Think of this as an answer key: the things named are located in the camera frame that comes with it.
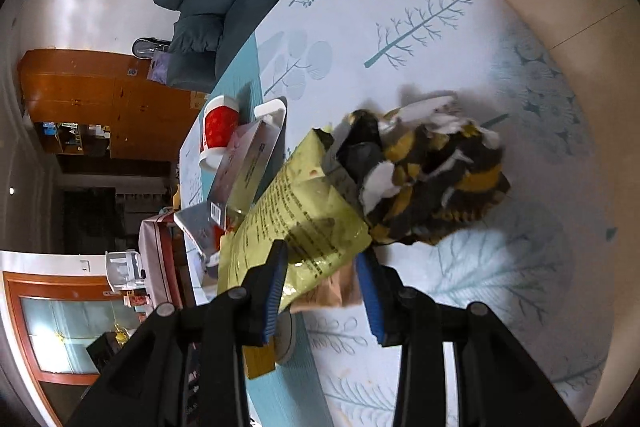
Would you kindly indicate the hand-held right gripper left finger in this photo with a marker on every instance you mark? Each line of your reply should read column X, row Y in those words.
column 272, row 297

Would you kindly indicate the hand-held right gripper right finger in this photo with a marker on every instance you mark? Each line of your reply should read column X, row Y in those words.
column 370, row 302

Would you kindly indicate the brown paper bag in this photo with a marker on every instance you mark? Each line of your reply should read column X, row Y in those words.
column 327, row 294

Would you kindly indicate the yellow-green snack bag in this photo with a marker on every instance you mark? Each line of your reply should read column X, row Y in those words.
column 295, row 217

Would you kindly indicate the black and gold wrapper bundle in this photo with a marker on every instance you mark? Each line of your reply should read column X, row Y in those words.
column 450, row 187

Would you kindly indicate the side table with pink cloth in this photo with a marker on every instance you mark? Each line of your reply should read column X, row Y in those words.
column 160, row 252

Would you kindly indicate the grey flat box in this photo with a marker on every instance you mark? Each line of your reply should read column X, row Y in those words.
column 250, row 162

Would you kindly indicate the white appliance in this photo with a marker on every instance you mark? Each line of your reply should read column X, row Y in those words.
column 122, row 267

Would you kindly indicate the red and white paper cup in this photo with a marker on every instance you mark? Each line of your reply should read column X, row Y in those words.
column 217, row 132

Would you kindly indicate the long white box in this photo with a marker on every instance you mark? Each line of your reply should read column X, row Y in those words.
column 270, row 109

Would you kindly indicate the cardboard box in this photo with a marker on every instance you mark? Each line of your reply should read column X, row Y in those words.
column 198, row 99

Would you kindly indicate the wooden glass door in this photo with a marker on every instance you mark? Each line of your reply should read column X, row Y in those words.
column 50, row 332

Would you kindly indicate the purple shopping bag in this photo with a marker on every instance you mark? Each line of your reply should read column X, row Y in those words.
column 160, row 69

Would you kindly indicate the wooden cabinet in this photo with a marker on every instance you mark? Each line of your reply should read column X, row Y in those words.
column 100, row 97

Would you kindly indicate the standing fan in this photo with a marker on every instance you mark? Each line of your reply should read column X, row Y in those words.
column 145, row 47

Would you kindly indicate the tree print tablecloth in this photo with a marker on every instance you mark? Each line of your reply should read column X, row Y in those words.
column 450, row 32

